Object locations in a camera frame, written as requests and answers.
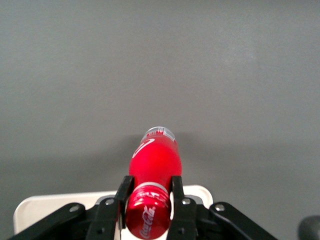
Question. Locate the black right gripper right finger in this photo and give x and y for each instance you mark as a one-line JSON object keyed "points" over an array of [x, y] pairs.
{"points": [[178, 200]]}

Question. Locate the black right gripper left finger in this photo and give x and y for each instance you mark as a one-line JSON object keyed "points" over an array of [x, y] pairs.
{"points": [[123, 195]]}

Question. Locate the red coke bottle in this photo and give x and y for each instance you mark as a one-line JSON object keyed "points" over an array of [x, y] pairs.
{"points": [[155, 162]]}

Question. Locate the beige plastic tray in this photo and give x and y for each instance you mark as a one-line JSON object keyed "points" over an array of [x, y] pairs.
{"points": [[50, 207]]}

